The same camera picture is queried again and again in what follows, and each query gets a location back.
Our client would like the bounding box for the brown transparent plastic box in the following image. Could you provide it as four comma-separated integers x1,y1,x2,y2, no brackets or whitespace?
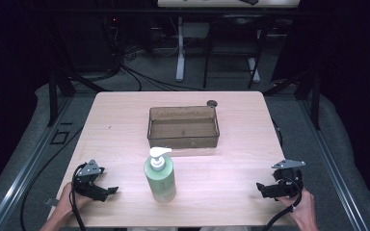
146,105,221,150

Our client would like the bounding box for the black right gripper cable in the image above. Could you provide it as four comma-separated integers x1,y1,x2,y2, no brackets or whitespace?
262,179,304,231

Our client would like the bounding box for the person's left hand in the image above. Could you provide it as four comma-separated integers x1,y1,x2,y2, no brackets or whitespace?
57,182,93,223

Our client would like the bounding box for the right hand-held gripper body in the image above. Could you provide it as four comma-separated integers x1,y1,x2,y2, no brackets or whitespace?
262,159,306,200

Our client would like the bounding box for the black cable on floor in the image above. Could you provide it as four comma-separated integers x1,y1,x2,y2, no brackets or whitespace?
19,125,85,231

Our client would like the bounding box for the green pump bottle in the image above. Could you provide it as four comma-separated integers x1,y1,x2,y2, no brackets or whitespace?
143,146,177,203

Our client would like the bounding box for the bundle of black floor cables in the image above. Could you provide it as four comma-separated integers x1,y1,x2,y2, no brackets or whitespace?
102,15,206,92

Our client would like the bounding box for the black metal stand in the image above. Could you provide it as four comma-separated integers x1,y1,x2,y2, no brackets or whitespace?
262,65,323,131
45,64,112,128

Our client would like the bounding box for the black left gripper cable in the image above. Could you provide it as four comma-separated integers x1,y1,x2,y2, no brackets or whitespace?
70,163,88,231

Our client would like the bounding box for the aluminium floor rail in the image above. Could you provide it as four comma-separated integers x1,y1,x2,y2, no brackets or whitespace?
297,95,370,231
0,95,75,231

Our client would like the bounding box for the person's right hand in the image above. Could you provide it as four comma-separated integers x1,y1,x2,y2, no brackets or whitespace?
275,187,319,229

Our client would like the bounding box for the small grey metal bracket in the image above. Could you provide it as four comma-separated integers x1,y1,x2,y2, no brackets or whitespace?
43,197,60,208

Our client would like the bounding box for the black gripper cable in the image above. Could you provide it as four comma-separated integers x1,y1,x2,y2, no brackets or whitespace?
262,179,304,231
70,163,88,231

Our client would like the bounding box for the desk with white legs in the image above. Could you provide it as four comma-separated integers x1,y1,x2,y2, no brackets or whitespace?
156,0,302,83

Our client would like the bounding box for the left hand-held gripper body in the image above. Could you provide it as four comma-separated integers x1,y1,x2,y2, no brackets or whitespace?
71,159,111,203

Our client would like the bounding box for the black chair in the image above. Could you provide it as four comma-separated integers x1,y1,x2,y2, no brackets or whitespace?
202,14,273,90

